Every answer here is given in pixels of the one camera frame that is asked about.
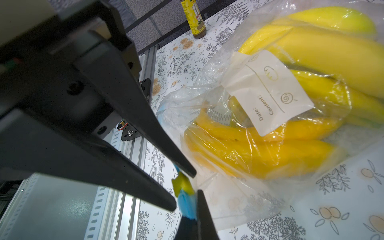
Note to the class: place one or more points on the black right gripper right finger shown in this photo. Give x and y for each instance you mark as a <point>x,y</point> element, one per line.
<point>205,226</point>

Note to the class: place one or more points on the clear zip-top bag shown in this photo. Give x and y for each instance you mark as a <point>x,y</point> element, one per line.
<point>262,92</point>

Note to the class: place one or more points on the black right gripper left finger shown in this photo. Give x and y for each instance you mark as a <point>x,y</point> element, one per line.
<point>187,230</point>

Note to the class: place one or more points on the small yellow glass bottle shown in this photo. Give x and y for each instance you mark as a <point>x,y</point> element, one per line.
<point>194,18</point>

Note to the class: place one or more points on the orange bananas in left bag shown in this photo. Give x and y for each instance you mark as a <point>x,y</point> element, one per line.
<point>295,149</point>

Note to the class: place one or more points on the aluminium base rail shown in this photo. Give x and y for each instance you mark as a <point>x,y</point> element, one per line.
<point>52,107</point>

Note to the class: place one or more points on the yellow banana bunch left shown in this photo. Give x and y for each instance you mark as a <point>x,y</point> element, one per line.
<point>336,41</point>

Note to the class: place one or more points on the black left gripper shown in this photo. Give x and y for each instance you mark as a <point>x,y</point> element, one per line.
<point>74,69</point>

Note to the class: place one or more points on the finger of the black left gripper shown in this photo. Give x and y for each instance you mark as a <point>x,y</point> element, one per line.
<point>32,144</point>

